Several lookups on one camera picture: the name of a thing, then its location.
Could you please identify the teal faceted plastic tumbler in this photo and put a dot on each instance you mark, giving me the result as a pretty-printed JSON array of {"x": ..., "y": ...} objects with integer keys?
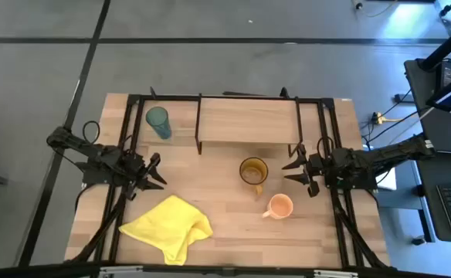
[{"x": 159, "y": 121}]

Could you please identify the black desk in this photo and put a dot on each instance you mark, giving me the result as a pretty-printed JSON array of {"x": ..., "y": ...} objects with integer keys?
[{"x": 434, "y": 131}]

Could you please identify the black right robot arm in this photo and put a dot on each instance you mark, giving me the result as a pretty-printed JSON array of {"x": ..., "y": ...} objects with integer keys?
[{"x": 384, "y": 156}]

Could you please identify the yellow microfibre cloth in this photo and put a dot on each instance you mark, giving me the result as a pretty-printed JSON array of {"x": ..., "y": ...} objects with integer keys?
[{"x": 167, "y": 228}]

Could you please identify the black floor adapter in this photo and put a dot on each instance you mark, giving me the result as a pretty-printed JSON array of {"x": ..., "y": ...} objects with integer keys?
[{"x": 403, "y": 98}]

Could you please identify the yellow power plug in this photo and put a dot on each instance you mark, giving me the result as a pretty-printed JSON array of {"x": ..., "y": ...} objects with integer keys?
[{"x": 379, "y": 117}]

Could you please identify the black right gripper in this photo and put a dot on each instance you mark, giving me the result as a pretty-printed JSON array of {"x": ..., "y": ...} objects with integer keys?
[{"x": 320, "y": 170}]

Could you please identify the wooden shelf with black legs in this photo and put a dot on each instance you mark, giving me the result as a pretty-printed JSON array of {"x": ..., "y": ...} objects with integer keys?
[{"x": 248, "y": 119}]

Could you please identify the amber glass mug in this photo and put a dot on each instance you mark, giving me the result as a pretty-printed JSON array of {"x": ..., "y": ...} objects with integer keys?
[{"x": 253, "y": 171}]

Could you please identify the black slanted pole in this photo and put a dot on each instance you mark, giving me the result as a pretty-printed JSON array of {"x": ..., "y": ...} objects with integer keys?
[{"x": 447, "y": 46}]

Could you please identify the black metal rig frame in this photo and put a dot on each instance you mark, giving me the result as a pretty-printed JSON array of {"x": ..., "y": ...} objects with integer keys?
[{"x": 171, "y": 97}]

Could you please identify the peach ceramic mug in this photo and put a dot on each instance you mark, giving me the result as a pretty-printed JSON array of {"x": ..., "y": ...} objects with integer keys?
[{"x": 280, "y": 206}]

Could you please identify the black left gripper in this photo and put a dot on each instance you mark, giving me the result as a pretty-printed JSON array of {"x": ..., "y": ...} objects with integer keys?
[{"x": 136, "y": 170}]

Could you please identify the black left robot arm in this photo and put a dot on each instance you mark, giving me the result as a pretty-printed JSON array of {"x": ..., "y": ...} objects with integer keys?
[{"x": 94, "y": 156}]

